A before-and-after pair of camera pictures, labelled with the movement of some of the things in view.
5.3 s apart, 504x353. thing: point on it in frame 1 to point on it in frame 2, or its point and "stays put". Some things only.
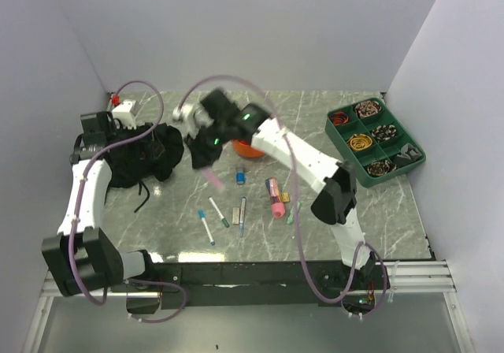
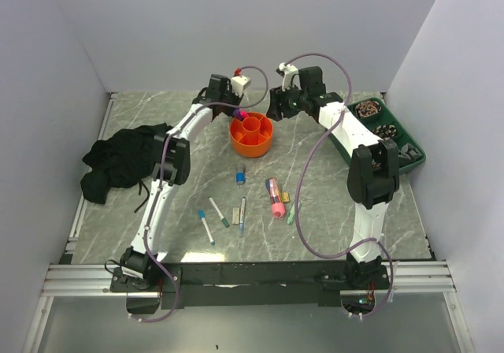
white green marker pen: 219,211 stays put
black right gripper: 201,156 to 277,97
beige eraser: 235,216 stays put
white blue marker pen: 201,213 stays put
